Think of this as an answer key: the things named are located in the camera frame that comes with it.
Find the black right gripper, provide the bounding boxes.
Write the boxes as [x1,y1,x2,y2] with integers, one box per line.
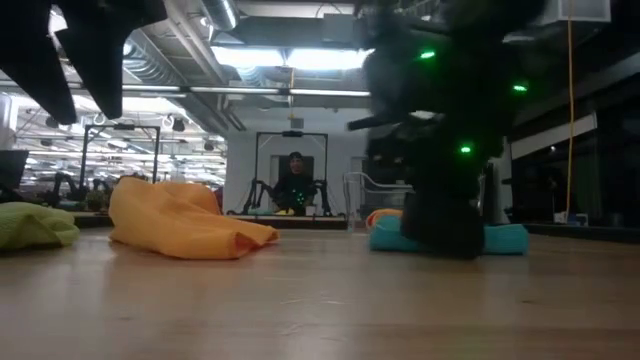
[367,29,506,261]

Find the orange microfiber towel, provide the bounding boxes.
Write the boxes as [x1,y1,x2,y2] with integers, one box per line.
[365,208,405,229]
[108,176,280,261]

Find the teal microfiber towel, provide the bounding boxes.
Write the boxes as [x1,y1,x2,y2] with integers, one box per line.
[368,214,531,256]

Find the green microfiber towel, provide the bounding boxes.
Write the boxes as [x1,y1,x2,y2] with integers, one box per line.
[0,201,81,251]

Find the clear plastic bin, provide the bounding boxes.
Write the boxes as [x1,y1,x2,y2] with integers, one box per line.
[342,171,494,232]

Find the black monitor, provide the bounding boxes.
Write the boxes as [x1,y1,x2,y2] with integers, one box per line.
[0,148,30,192]

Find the person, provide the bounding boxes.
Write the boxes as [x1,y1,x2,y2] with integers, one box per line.
[272,151,321,216]

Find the black robot station frame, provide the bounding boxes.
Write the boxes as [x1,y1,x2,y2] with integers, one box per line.
[81,123,162,187]
[254,130,330,217]

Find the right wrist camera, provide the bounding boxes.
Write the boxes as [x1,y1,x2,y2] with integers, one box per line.
[347,113,419,166]

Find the black aluminium table frame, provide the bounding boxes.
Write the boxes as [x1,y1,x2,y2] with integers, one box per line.
[69,212,640,246]

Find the yellow hanging cable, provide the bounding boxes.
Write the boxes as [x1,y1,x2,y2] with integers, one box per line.
[564,0,575,217]

